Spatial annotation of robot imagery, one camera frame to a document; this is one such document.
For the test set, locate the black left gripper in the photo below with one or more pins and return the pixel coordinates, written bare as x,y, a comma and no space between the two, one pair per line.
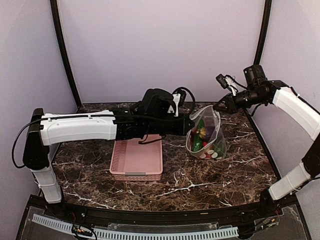
183,128

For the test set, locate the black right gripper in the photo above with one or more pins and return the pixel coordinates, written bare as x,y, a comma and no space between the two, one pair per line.
231,105

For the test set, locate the green cucumber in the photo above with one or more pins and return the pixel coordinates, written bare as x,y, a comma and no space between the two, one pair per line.
197,142

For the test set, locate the dark purple eggplant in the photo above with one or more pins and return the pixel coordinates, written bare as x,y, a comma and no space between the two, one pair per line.
206,132

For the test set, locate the clear zip top bag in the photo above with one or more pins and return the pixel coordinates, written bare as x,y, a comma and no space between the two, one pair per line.
211,118

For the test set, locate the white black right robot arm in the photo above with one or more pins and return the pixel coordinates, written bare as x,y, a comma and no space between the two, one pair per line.
259,90

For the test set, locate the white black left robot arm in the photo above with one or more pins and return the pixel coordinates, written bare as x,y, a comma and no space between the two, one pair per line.
159,114

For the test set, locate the pink perforated plastic basket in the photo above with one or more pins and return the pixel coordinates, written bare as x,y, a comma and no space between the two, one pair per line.
132,161

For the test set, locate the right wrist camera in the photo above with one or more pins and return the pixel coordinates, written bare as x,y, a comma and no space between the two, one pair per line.
230,83

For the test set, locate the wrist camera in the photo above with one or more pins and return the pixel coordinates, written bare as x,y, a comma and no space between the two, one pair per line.
230,83
179,96

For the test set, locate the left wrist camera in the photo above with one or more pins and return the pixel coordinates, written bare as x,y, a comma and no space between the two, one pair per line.
179,96

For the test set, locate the black right corner post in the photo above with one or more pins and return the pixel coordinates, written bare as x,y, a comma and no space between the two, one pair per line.
263,32

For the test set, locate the black corner post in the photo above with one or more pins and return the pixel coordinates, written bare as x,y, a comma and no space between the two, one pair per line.
263,32
63,52

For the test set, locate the white slotted cable duct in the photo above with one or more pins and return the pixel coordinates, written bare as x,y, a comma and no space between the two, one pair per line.
117,231

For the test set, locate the black left corner post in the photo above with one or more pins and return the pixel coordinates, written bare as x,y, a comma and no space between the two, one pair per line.
63,52

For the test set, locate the black front rail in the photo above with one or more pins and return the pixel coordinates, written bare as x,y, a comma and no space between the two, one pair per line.
95,216

